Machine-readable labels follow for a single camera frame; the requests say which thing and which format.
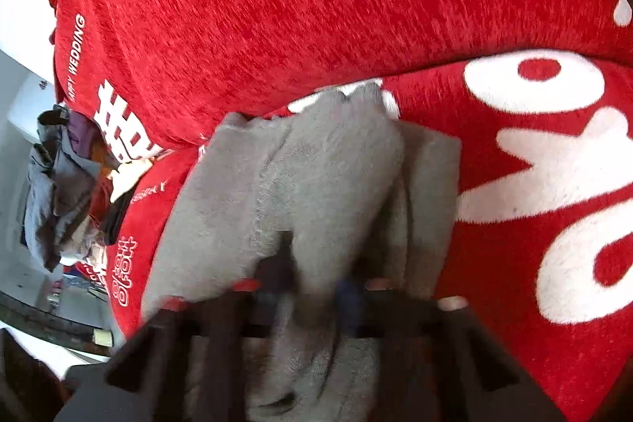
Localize cream cloth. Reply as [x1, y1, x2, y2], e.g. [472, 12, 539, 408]
[109, 156, 155, 202]

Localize pile of mixed clothes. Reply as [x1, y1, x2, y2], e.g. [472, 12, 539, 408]
[22, 104, 102, 274]

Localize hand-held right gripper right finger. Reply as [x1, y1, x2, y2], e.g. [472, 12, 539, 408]
[335, 274, 567, 422]

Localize red printed blanket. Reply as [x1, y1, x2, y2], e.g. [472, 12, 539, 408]
[40, 0, 633, 422]

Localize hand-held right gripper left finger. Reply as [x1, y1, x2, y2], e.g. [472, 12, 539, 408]
[53, 231, 298, 422]

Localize dark red cloth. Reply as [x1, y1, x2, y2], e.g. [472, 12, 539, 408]
[88, 179, 116, 227]

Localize purple garment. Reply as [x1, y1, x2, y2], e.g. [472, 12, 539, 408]
[68, 110, 106, 162]

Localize grey fleece small cloth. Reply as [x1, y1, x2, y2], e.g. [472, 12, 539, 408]
[141, 83, 463, 422]

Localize black cloth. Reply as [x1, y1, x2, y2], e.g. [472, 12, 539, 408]
[100, 192, 135, 247]

